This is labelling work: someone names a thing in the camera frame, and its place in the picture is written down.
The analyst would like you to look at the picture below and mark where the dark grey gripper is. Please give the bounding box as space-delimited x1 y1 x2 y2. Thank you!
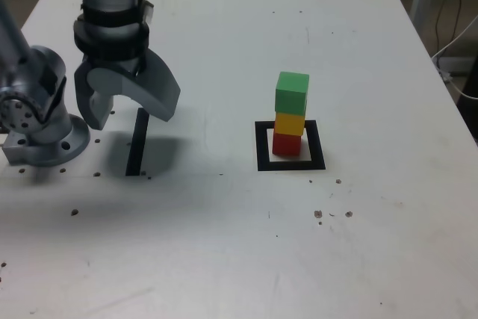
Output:
73 49 182 131

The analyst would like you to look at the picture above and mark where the yellow cube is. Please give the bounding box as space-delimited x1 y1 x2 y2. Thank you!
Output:
274 111 306 137

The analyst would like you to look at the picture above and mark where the green cube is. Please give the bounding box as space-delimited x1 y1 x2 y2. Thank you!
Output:
275 71 311 117

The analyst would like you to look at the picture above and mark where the red cube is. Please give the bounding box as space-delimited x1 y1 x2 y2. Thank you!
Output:
272 131 302 157

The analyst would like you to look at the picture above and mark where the black tape square outline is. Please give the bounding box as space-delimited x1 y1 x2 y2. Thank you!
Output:
255 120 326 171

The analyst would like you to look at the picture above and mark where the black tape strip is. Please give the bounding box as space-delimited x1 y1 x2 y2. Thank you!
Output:
125 107 151 177

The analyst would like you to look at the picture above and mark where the grey box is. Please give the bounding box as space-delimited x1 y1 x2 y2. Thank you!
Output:
435 55 478 73

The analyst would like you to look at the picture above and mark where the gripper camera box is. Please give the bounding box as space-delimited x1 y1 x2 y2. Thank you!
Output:
140 0 155 23

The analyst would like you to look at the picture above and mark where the white cable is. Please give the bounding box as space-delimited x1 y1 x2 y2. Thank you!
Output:
431 14 478 100

